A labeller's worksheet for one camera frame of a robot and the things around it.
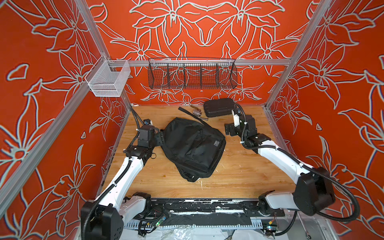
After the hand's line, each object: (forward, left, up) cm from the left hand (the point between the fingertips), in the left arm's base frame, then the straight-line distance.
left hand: (157, 133), depth 81 cm
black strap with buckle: (+23, -29, -18) cm, 41 cm away
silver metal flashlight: (+31, -22, -14) cm, 40 cm away
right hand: (+10, -41, +2) cm, 42 cm away
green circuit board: (-37, -58, -18) cm, 72 cm away
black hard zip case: (+37, -38, -14) cm, 55 cm away
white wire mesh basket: (+27, +37, +13) cm, 48 cm away
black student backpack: (-1, -23, -14) cm, 27 cm away
